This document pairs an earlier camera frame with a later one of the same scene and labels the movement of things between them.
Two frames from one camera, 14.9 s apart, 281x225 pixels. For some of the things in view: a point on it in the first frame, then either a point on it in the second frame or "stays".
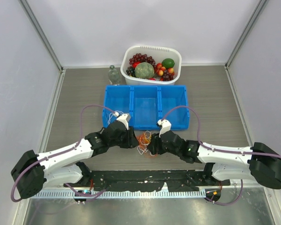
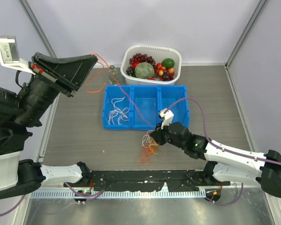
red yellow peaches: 160,69 stays
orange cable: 143,140 → 116,79
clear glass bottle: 113,75 stays
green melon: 144,70 stays
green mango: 168,63 stays
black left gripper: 131,141 → 69,73
